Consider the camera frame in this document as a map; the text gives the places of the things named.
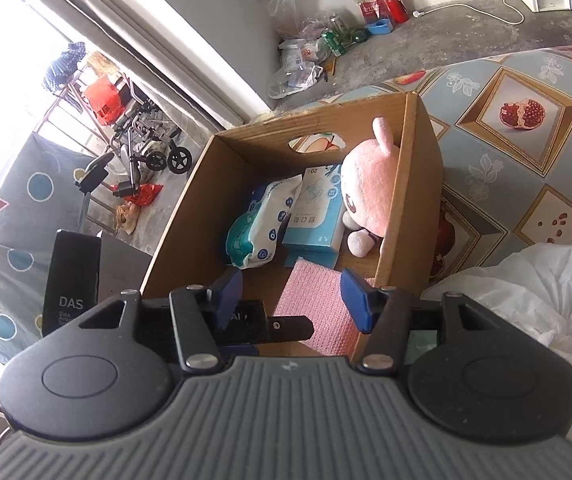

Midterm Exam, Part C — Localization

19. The blue hanging garment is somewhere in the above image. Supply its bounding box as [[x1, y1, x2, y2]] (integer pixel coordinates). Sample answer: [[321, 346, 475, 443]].
[[43, 42, 90, 94]]

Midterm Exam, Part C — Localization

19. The white wet wipes pack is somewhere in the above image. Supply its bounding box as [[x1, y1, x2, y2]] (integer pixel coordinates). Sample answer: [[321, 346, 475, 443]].
[[225, 175, 305, 270]]

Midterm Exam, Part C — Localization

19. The small red floor bag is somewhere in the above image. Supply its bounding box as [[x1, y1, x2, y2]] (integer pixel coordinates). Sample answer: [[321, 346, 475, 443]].
[[123, 183, 165, 209]]

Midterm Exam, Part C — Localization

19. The wheelchair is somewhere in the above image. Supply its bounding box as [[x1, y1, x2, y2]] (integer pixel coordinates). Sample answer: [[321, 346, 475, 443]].
[[108, 80, 195, 177]]

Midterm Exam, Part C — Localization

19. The red paper bag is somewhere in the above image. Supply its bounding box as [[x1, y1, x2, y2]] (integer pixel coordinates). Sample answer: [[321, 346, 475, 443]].
[[356, 0, 388, 24]]

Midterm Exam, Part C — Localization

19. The green drink can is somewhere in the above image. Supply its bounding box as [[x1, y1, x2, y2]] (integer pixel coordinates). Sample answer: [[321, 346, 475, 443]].
[[321, 30, 345, 58]]

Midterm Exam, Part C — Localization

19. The pile of bags and bottles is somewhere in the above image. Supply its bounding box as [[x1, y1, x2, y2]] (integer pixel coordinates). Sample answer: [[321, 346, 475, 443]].
[[268, 37, 335, 100]]

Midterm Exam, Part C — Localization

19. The white plastic bag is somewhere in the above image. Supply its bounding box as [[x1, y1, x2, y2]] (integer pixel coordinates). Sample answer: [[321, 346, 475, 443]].
[[423, 242, 572, 362]]

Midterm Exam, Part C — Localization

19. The pink plush toy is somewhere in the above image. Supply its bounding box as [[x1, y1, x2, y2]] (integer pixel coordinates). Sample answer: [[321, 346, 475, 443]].
[[340, 116, 405, 257]]

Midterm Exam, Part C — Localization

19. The red thermos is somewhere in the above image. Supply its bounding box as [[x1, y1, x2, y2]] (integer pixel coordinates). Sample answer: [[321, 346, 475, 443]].
[[383, 0, 411, 24]]

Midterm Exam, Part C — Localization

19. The grey curtain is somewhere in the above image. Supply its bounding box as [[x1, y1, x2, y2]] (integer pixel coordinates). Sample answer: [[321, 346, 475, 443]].
[[3, 0, 247, 132]]

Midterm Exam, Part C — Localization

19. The white power cable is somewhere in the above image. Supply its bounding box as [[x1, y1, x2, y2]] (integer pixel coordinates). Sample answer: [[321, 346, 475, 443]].
[[412, 2, 527, 26]]

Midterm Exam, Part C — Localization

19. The red plastic bag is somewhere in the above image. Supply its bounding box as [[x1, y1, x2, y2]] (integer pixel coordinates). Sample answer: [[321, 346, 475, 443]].
[[81, 75, 123, 126]]

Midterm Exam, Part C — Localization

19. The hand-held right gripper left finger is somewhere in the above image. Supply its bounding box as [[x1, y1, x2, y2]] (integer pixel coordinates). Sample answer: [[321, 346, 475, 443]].
[[78, 267, 245, 376]]

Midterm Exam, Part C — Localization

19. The pink bubble wrap pad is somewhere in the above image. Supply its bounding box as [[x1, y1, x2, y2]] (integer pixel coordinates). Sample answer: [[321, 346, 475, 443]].
[[271, 257, 367, 359]]

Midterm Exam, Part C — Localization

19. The blue bandage box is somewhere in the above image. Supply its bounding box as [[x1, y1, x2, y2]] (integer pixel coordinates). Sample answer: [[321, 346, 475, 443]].
[[281, 163, 349, 271]]

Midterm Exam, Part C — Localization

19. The metal drying rack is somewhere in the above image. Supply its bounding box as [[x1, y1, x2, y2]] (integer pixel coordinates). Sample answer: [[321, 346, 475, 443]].
[[35, 64, 133, 162]]

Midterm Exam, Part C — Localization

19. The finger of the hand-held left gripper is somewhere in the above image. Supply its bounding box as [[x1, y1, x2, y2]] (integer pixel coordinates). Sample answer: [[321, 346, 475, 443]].
[[220, 314, 315, 347], [219, 344, 261, 360]]

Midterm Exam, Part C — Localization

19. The grey blanket with circles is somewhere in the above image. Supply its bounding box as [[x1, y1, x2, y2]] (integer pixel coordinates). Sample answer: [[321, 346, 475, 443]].
[[0, 132, 98, 367]]

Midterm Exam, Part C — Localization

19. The cardboard box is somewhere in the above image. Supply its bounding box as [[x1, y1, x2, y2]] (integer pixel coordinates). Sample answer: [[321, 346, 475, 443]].
[[141, 91, 444, 362]]

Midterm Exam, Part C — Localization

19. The clear plastic bag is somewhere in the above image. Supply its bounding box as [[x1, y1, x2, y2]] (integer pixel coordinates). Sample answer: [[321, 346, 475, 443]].
[[268, 0, 327, 41]]

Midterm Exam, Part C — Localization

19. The black phone stand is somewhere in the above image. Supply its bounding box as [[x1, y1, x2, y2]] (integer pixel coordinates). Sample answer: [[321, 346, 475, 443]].
[[73, 152, 116, 242]]

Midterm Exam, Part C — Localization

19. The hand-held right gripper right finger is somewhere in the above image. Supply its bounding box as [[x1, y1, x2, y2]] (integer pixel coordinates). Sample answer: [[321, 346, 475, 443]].
[[340, 266, 494, 377]]

